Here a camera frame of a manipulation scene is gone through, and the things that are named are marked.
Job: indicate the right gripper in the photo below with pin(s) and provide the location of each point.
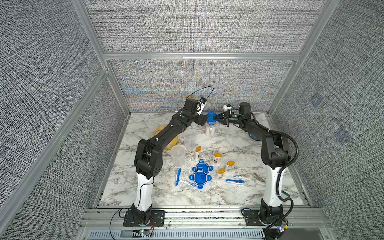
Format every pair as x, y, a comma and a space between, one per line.
225, 117

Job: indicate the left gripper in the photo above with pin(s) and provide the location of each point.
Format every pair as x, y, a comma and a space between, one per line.
201, 120

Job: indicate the blue lid back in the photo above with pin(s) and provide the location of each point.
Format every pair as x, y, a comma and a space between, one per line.
211, 121

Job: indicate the blue lid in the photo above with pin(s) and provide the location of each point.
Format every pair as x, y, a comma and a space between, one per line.
202, 166
211, 121
200, 178

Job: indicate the clear container back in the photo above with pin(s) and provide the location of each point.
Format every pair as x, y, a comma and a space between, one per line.
210, 129

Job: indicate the clear container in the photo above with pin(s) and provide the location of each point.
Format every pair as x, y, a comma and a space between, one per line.
178, 156
210, 129
190, 140

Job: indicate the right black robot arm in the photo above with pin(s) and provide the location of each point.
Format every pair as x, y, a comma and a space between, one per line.
279, 151

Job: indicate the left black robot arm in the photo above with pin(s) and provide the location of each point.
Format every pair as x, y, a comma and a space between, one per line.
149, 155

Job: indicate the clear container middle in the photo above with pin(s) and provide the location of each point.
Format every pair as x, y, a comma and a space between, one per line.
190, 140

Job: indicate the dark blue bowl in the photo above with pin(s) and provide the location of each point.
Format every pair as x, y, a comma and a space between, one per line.
254, 137

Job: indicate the clear container front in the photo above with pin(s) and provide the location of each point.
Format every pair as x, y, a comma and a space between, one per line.
178, 156

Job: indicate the blue lid upper centre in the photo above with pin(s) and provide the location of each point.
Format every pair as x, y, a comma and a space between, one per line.
202, 166

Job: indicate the orange cap bottle front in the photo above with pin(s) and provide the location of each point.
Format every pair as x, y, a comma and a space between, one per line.
220, 173

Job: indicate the blue toothbrush left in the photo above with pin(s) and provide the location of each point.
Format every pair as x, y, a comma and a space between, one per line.
178, 176

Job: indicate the blue toothbrush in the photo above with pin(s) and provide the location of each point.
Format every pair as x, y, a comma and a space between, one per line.
178, 176
237, 182

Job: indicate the blue lid lower centre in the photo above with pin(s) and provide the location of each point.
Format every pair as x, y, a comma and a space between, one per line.
200, 178

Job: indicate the toothpaste tube right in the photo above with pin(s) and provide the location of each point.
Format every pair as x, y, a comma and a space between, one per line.
240, 179

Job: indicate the toothpaste tube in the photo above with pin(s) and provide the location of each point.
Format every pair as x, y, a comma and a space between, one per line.
187, 183
240, 179

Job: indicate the blue toothbrush front right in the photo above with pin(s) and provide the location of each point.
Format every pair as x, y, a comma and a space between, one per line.
237, 182

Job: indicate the toothpaste tube front left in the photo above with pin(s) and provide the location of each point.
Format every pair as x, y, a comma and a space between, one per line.
187, 183

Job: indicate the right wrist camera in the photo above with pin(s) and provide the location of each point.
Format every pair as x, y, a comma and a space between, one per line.
229, 109

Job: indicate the green handled fork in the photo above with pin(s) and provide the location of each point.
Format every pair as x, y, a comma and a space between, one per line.
259, 178

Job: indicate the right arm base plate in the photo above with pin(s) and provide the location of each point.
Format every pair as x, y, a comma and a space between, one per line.
252, 218

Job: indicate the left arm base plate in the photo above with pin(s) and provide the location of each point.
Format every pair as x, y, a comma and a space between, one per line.
134, 218

